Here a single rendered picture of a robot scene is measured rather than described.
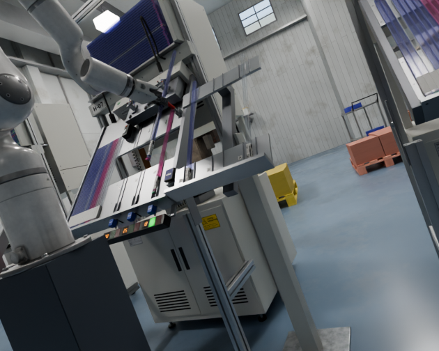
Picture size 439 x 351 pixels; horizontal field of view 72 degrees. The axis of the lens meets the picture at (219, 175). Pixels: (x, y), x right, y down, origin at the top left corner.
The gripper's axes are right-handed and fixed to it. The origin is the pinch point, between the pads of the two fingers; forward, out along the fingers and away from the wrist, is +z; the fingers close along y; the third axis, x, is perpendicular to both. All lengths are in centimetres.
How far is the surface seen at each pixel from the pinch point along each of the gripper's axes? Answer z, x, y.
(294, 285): 31, 68, -42
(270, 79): 724, -458, 396
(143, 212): 0.4, 44.3, 6.1
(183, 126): 10.7, 7.4, -1.9
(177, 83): 14.5, -17.2, 8.9
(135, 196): -0.2, 37.5, 12.0
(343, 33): 697, -503, 149
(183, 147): 9.1, 17.7, -4.6
